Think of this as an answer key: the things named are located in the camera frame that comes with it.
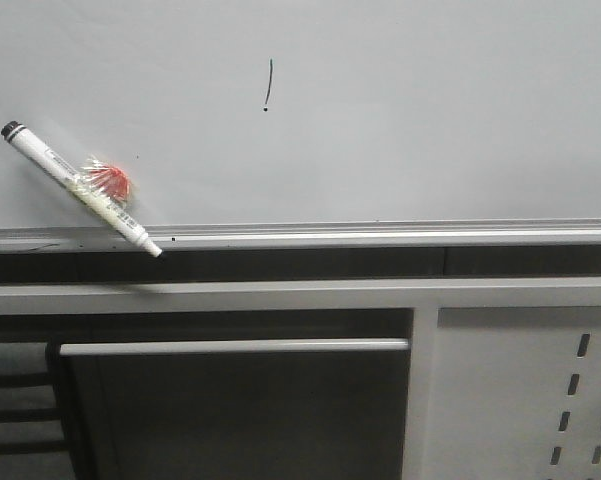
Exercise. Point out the red round magnet with tape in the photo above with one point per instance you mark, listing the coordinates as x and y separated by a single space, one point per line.
98 183

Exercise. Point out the white whiteboard marker pen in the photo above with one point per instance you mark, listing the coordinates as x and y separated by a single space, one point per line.
31 146

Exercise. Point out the white whiteboard with aluminium frame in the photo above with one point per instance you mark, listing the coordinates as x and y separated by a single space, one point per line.
307 123

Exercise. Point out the white perforated metal panel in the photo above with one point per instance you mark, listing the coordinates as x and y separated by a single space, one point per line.
515 394

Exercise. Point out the white metal table frame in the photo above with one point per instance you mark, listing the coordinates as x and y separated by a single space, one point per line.
426 298

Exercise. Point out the black chair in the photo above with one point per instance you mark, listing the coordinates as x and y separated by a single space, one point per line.
41 433

